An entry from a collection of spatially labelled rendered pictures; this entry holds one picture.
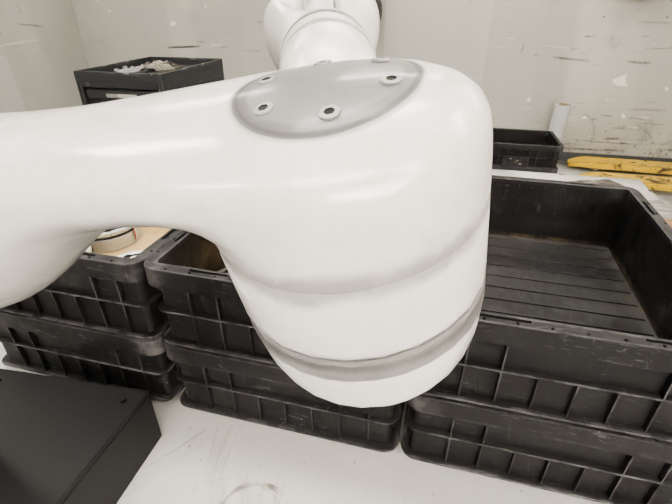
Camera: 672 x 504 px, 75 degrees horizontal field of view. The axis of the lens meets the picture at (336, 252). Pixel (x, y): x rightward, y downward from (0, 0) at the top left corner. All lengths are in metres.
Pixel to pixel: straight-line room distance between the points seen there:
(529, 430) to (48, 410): 0.53
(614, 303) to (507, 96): 3.34
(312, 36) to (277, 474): 0.46
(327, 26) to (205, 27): 4.07
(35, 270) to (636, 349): 0.43
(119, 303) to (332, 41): 0.40
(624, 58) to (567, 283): 3.45
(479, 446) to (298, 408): 0.21
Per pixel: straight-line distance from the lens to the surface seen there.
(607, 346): 0.45
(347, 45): 0.29
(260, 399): 0.58
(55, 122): 0.19
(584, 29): 3.98
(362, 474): 0.57
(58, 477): 0.54
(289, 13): 0.38
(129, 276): 0.54
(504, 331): 0.43
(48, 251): 0.20
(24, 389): 0.67
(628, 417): 0.53
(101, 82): 2.38
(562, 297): 0.68
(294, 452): 0.59
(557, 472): 0.59
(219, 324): 0.53
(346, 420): 0.56
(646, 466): 0.58
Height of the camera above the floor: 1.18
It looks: 30 degrees down
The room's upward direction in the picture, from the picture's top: straight up
